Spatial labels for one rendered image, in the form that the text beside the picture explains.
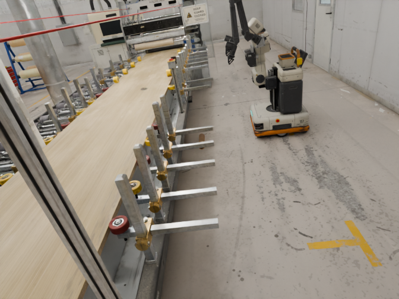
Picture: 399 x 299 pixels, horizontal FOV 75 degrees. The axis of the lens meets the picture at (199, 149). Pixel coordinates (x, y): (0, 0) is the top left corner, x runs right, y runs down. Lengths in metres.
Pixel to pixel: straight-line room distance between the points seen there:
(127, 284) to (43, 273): 0.36
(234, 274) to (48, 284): 1.23
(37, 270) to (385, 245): 2.05
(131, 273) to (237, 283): 0.84
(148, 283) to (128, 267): 0.22
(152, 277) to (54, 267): 0.37
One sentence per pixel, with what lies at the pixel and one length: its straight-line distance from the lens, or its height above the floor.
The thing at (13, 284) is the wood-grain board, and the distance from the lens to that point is 1.21.
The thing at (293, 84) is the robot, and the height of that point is 0.65.
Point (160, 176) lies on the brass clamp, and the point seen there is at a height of 0.82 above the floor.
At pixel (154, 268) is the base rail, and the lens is 1.23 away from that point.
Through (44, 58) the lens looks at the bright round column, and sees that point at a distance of 6.63.
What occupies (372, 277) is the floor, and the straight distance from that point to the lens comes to 2.09.
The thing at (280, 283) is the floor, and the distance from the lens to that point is 1.95.
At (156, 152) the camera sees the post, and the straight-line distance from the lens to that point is 1.45.
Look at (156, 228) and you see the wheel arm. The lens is 1.15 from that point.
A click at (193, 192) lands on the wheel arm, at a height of 0.82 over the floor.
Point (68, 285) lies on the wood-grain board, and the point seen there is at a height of 0.90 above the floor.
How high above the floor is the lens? 1.64
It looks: 29 degrees down
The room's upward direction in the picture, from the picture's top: 11 degrees counter-clockwise
